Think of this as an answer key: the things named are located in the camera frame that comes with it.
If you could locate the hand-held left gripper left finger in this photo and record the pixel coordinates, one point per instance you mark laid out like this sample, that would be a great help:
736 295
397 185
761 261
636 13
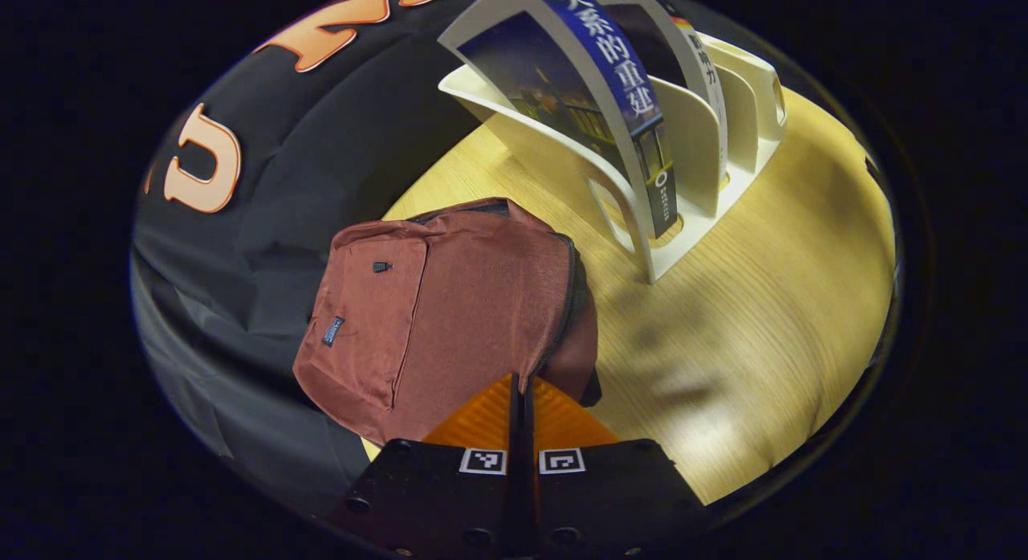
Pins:
434 504

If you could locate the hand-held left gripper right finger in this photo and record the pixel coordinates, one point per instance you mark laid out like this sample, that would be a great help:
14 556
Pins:
610 504

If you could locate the red fabric schoolbag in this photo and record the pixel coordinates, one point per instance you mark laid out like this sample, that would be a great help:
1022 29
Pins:
466 303

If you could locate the white plastic bookshelf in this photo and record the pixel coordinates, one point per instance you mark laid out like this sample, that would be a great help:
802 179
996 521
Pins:
691 142

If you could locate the white spine portrait book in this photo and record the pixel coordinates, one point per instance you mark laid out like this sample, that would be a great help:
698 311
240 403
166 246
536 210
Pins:
708 86

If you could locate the blue cover book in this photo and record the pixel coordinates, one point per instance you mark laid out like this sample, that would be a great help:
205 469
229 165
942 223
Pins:
610 70

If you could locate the black backdrop cloth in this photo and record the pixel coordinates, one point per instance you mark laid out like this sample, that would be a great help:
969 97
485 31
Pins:
305 142

